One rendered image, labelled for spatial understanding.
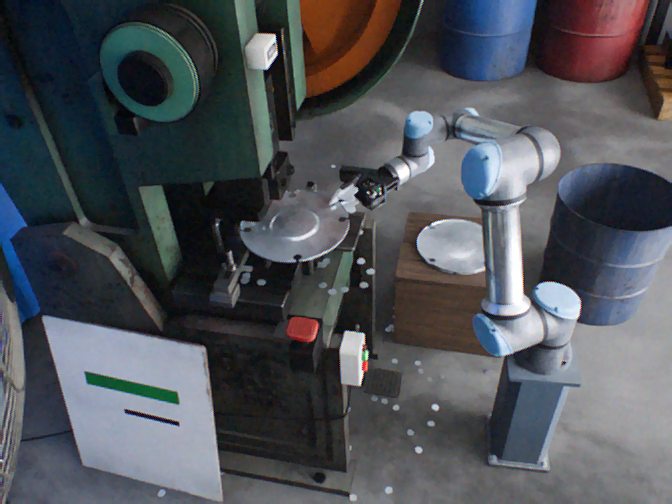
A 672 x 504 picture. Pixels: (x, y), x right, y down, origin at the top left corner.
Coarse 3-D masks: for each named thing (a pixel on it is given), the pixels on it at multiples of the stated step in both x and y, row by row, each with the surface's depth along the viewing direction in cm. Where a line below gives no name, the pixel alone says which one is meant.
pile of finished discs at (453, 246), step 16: (432, 224) 223; (448, 224) 223; (464, 224) 222; (432, 240) 216; (448, 240) 215; (464, 240) 214; (480, 240) 215; (432, 256) 210; (448, 256) 209; (464, 256) 209; (480, 256) 208; (448, 272) 204; (464, 272) 203
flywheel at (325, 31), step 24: (312, 0) 155; (336, 0) 154; (360, 0) 152; (384, 0) 148; (312, 24) 159; (336, 24) 158; (360, 24) 156; (384, 24) 151; (312, 48) 163; (336, 48) 162; (360, 48) 157; (312, 72) 165; (336, 72) 163
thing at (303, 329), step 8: (288, 320) 136; (296, 320) 135; (304, 320) 135; (312, 320) 135; (288, 328) 134; (296, 328) 133; (304, 328) 133; (312, 328) 133; (288, 336) 132; (296, 336) 132; (304, 336) 132; (312, 336) 132
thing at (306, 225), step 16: (288, 192) 168; (304, 192) 168; (320, 192) 166; (272, 208) 163; (288, 208) 163; (304, 208) 163; (320, 208) 162; (336, 208) 162; (256, 224) 159; (272, 224) 158; (288, 224) 157; (304, 224) 157; (320, 224) 157; (336, 224) 157; (256, 240) 154; (272, 240) 154; (288, 240) 153; (304, 240) 153; (320, 240) 153; (336, 240) 152; (272, 256) 149; (288, 256) 149; (304, 256) 149
